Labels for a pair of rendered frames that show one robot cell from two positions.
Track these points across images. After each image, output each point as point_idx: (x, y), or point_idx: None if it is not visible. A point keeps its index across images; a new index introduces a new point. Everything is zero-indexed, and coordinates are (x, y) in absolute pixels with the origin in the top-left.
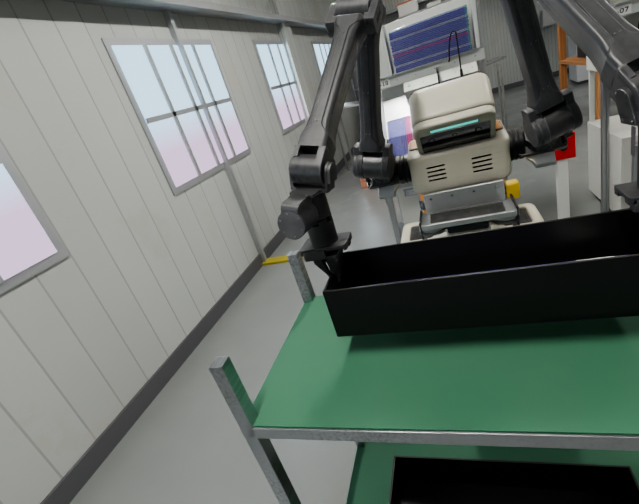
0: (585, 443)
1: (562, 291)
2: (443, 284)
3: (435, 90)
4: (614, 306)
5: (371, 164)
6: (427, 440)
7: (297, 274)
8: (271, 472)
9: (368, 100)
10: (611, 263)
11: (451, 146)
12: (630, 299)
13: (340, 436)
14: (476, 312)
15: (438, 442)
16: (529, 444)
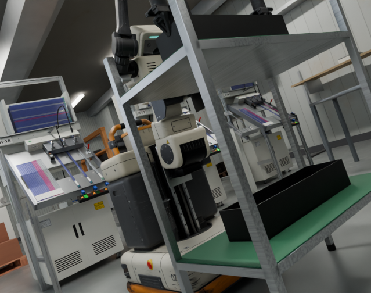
0: (309, 36)
1: (263, 26)
2: (229, 17)
3: (142, 25)
4: (276, 34)
5: (128, 40)
6: (274, 40)
7: (114, 72)
8: (212, 86)
9: (124, 4)
10: (269, 16)
11: (155, 54)
12: (278, 32)
13: (243, 41)
14: (243, 34)
15: (277, 41)
16: (299, 39)
